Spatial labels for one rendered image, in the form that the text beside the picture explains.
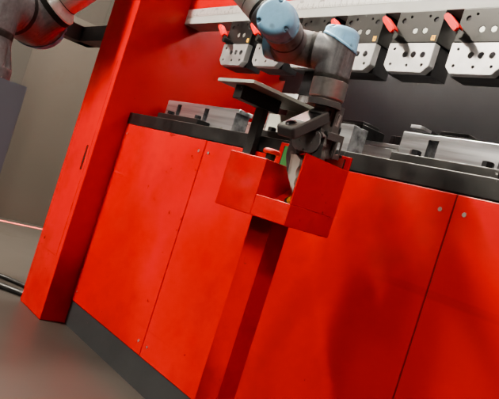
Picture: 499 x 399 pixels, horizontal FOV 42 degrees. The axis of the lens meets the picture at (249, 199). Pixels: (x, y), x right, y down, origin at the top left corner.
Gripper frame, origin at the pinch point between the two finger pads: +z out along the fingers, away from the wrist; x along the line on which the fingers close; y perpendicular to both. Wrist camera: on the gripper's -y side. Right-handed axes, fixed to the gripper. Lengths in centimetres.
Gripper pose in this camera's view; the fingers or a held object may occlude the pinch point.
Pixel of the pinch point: (295, 191)
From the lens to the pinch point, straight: 136.9
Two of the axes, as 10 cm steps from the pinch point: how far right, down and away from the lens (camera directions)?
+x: -7.2, -2.3, 6.6
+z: -2.5, 9.7, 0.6
